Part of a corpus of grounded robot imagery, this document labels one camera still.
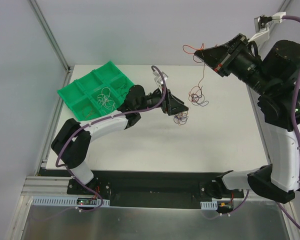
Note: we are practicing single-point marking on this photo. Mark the white cable duct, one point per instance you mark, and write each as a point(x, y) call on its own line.
point(209, 205)
point(57, 201)

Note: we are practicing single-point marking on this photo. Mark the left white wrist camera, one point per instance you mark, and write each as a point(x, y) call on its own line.
point(158, 79)

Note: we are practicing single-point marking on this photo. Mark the left white cable duct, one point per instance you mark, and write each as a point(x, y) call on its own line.
point(57, 201)

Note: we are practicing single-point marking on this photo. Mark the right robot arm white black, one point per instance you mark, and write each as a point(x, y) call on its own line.
point(273, 79)

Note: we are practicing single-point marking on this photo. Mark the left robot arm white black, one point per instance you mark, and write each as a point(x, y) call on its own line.
point(72, 142)

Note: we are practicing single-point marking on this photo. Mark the green compartment tray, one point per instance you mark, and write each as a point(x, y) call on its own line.
point(96, 94)

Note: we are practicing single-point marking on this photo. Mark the left aluminium frame post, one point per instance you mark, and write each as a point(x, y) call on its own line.
point(49, 34)

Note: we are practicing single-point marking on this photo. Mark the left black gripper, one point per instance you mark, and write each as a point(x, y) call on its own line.
point(167, 102)

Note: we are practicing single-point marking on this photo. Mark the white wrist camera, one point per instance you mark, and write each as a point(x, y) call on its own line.
point(262, 26)
point(158, 79)

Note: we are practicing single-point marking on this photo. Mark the aluminium frame post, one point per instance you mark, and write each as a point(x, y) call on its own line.
point(284, 6)
point(49, 34)

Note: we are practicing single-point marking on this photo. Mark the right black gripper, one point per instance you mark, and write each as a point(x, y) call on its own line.
point(230, 56)

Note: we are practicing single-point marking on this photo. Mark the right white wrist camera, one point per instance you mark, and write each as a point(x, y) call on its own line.
point(262, 26)

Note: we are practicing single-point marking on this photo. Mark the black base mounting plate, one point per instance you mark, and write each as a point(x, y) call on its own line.
point(139, 189)

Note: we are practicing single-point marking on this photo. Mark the right white cable duct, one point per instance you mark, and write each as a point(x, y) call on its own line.
point(209, 205)

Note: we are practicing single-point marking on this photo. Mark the right aluminium frame post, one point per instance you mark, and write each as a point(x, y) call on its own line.
point(284, 6)

